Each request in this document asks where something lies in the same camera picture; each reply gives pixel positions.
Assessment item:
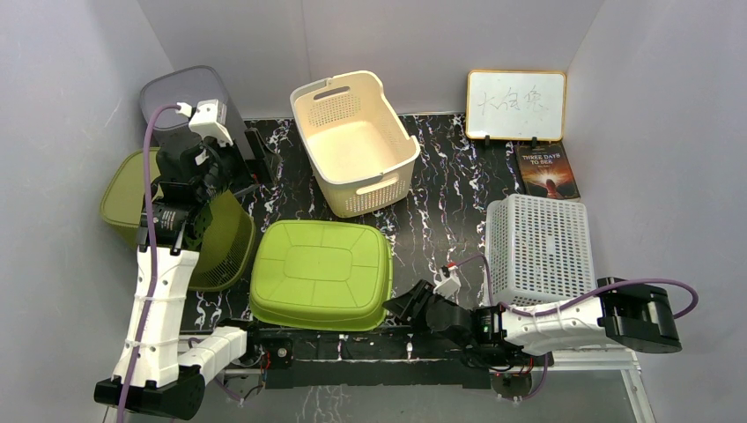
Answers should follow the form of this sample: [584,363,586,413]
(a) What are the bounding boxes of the dark book three days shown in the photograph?
[515,141,581,202]

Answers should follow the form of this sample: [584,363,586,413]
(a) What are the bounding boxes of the grey slatted bin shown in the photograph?
[139,65,255,160]

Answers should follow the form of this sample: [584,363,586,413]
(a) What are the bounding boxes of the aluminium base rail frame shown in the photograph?
[107,201,658,423]

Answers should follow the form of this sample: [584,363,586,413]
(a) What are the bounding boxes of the pale green colander basket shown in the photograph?
[484,194,597,307]

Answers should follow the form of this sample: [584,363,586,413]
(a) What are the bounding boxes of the small whiteboard orange frame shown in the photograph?
[464,70,567,142]

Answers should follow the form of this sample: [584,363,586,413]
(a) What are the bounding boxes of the olive green slatted bin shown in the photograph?
[100,151,255,292]

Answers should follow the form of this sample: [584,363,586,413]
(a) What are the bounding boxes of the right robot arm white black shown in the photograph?
[383,278,698,372]

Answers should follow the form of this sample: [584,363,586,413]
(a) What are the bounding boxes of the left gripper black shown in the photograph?
[196,129,279,204]

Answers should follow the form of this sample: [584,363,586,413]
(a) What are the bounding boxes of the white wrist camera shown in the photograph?
[176,99,233,148]
[433,263,462,298]

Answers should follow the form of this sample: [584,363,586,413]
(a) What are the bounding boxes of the lime green plastic basin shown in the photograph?
[249,219,393,332]

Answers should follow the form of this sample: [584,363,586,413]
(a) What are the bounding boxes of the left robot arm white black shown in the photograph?
[94,129,269,420]

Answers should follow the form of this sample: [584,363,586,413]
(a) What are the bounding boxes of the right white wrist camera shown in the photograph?
[433,263,462,298]

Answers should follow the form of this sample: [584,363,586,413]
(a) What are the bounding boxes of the cream perforated storage basket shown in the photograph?
[290,70,421,219]

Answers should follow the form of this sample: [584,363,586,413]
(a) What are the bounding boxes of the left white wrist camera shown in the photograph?
[176,99,233,148]

